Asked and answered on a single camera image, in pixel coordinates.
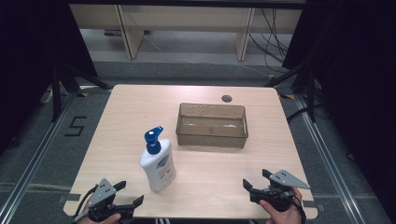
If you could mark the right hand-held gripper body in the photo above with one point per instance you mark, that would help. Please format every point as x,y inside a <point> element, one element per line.
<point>280,186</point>

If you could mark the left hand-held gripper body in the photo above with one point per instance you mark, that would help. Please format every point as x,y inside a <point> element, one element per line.
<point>102,193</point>

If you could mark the person's left hand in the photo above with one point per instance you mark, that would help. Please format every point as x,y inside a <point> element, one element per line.
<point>106,219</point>

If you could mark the person's right hand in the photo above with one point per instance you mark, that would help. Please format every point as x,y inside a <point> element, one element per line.
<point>286,214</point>

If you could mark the white pump bottle blue cap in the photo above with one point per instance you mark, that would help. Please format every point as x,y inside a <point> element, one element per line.
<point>158,165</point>

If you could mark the brown translucent plastic bin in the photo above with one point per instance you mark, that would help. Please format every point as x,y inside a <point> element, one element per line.
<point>212,132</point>

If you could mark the grey round table grommet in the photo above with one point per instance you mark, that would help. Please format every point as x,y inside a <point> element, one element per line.
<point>226,98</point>

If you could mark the black metal stand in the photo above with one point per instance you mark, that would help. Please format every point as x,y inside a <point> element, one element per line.
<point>56,93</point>
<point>310,93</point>

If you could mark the black curtain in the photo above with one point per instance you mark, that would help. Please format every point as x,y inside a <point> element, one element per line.
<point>358,77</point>
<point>34,62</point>

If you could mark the light wooden bench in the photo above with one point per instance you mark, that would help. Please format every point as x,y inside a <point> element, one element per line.
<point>186,15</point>

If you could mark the aluminium floor rail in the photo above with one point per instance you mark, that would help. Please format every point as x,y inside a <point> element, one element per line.
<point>330,168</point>
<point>34,161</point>

